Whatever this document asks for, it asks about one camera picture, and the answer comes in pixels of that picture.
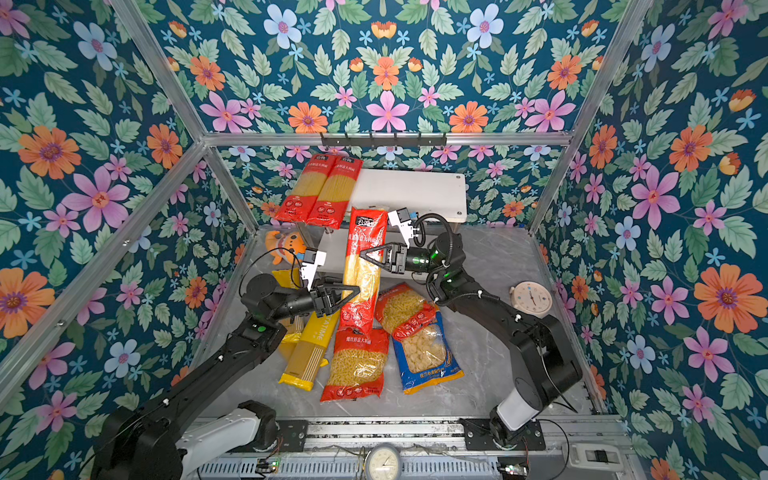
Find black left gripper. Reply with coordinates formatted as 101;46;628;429
268;275;359;325

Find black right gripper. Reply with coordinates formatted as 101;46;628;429
364;244;448;282

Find red spaghetti bag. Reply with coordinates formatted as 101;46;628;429
276;154;339;223
340;209;388;335
306;157;363;229

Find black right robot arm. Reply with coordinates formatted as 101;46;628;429
360;232;583;448

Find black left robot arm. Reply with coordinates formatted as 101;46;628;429
87;274;360;479

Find white two-tier shelf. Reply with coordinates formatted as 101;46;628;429
296;169;468;276

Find blue pasta bag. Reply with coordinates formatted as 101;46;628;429
393;313;464;395

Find red macaroni bag upper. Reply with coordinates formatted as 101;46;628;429
375;283;438;341

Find red macaroni bag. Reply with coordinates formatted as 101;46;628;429
375;283;438;341
321;329;390;402

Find yellow spaghetti box back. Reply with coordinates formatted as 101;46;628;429
271;268;305;343

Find yellow spaghetti box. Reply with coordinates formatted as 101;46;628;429
278;312;340;392
271;268;305;343

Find yellow spaghetti box front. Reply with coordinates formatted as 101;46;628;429
278;312;340;392

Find red macaroni bag front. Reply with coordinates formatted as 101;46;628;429
321;329;390;402

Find orange plush toy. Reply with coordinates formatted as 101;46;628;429
265;230;307;266

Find round white clock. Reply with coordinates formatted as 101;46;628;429
510;281;553;318

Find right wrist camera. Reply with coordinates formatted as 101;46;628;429
388;207;419;247

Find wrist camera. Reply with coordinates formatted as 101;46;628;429
388;207;419;247
300;248;327;290

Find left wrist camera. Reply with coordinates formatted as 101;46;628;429
300;248;327;290

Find black hook rail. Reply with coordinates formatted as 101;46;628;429
320;133;448;148

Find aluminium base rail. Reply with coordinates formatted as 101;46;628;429
188;415;647;479

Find round gauge front rail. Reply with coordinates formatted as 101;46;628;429
364;444;403;480

